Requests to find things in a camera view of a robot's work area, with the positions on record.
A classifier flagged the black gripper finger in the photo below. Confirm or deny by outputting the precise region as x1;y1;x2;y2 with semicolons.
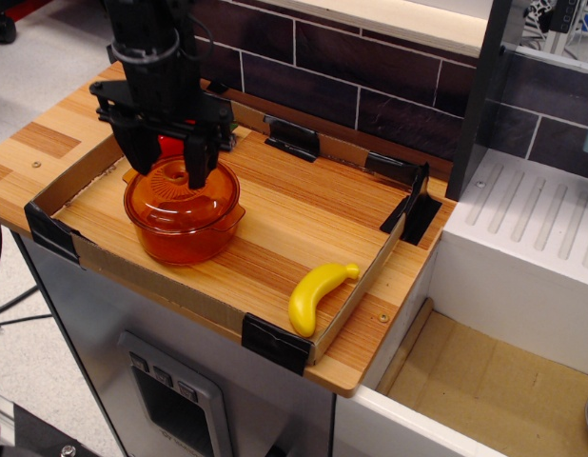
112;125;162;175
184;135;219;189

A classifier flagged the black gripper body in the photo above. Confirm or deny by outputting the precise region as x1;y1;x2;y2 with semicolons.
89;59;234;148

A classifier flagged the orange transparent pot lid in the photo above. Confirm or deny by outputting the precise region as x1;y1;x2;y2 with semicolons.
124;156;245;234

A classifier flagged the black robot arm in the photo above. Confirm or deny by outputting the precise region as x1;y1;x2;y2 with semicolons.
89;1;234;189

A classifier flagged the orange transparent pot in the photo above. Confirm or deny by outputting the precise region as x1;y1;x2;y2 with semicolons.
124;157;245;265

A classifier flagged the red toy chili pepper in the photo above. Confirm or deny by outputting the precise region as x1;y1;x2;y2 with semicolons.
156;118;238;156

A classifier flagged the yellow toy banana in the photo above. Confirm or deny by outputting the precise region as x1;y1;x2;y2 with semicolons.
288;263;360;337

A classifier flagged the black caster wheel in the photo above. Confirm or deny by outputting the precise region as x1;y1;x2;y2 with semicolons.
0;12;17;45

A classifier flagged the cardboard fence with black tape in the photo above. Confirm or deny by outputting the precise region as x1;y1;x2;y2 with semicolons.
29;89;455;393

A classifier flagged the silver toy dishwasher front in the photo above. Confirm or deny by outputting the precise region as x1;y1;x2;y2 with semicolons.
16;236;335;456

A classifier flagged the white toy sink unit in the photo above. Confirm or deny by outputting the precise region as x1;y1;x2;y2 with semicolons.
333;151;588;456

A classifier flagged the dark grey shelf frame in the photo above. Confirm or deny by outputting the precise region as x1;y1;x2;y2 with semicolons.
187;1;507;200

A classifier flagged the black cable on floor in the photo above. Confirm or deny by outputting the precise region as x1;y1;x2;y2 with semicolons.
0;285;53;334

